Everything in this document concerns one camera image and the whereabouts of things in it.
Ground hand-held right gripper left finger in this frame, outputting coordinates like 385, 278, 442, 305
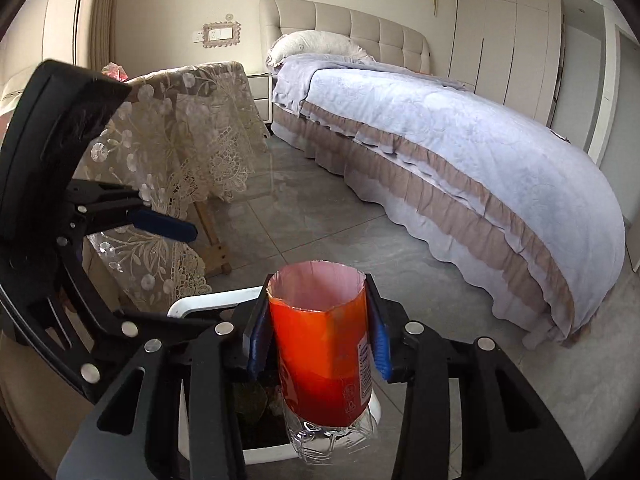
55, 285, 273, 480

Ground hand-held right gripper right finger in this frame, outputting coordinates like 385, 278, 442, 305
365, 275, 586, 480

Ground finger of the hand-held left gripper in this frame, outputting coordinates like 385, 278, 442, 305
47, 240, 221, 406
65, 180, 198, 246

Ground white trash bin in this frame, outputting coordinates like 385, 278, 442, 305
167, 287, 383, 465

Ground red fluffy object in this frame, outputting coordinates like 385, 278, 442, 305
266, 260, 378, 467

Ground wooden table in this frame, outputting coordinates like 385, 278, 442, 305
196, 199, 232, 277

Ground table with lace tablecloth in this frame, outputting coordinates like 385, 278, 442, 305
75, 60, 271, 313

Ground beige curtain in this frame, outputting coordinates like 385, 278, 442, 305
75, 0, 121, 73

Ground white nightstand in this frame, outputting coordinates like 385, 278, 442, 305
247, 72, 273, 125

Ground pale blue ruffled quilt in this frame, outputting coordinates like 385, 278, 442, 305
272, 55, 628, 348

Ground white frilled pillow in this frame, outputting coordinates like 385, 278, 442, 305
266, 30, 378, 68

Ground bed with beige headboard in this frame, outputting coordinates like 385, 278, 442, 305
257, 0, 628, 351

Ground beige door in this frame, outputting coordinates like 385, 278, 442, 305
597, 27, 640, 201

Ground beige wardrobe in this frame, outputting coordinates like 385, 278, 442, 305
447, 0, 563, 126

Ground framed wall switch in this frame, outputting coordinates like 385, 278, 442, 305
202, 19, 242, 50

